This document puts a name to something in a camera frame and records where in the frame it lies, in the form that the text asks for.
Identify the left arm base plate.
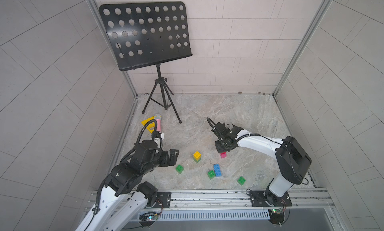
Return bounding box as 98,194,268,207
146,192,172,209

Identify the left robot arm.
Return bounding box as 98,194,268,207
77,127,180,231

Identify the green lego brick beside blue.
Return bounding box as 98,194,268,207
207,170,216,180

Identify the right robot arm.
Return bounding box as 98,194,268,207
207,118,312,207

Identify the pink lego brick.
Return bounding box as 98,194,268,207
220,152,227,159

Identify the aluminium mounting rail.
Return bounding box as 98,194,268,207
99,188,335,213

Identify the yellow lego brick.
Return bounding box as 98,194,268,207
193,151,202,160

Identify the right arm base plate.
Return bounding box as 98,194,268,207
247,190,292,207

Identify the white ventilation grille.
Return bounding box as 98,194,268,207
158,210,271,222

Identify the pink toy microphone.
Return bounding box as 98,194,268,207
154,114,162,132

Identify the yellow plastic triangle frame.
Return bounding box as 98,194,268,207
141,117,158,134

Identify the black perforated music stand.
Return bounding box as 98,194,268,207
99,1,193,110

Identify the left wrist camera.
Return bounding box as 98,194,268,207
152,130,165,140

